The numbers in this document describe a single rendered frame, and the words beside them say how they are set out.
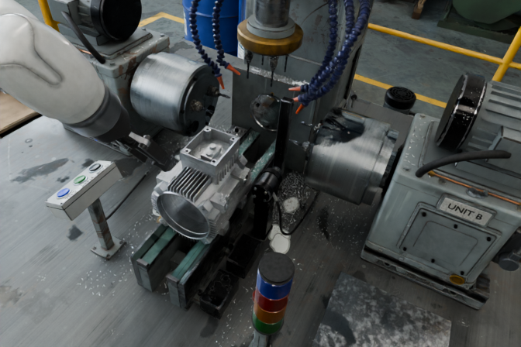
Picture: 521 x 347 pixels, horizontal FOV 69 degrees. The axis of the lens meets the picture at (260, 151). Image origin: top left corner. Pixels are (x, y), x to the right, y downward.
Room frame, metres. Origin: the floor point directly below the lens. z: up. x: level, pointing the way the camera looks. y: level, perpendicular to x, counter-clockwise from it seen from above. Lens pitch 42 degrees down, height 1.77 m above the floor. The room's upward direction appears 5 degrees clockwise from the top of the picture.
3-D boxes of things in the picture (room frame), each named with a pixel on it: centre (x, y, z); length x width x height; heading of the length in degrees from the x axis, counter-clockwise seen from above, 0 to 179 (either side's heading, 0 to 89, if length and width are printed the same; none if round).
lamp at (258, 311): (0.34, -0.04, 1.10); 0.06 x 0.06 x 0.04
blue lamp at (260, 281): (0.34, -0.04, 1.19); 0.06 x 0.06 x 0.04
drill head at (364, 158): (0.82, -0.29, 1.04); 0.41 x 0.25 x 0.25; 67
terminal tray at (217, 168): (0.71, 0.12, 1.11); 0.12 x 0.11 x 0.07; 158
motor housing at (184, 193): (0.67, 0.14, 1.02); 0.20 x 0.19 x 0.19; 158
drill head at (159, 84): (1.10, 0.34, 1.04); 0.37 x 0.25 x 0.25; 67
